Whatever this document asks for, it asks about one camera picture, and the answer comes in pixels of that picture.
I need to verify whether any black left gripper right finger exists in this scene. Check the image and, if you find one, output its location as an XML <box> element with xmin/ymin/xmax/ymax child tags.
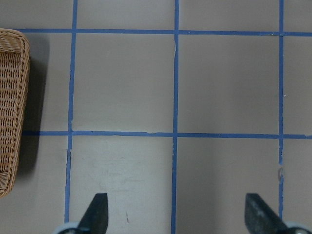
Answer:
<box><xmin>244</xmin><ymin>193</ymin><xmax>288</xmax><ymax>234</ymax></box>

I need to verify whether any brown wicker basket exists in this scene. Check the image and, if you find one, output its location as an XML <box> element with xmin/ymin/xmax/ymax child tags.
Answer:
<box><xmin>0</xmin><ymin>28</ymin><xmax>30</xmax><ymax>197</ymax></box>

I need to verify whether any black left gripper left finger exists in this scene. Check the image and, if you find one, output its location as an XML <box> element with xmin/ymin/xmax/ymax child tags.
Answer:
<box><xmin>77</xmin><ymin>193</ymin><xmax>108</xmax><ymax>234</ymax></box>

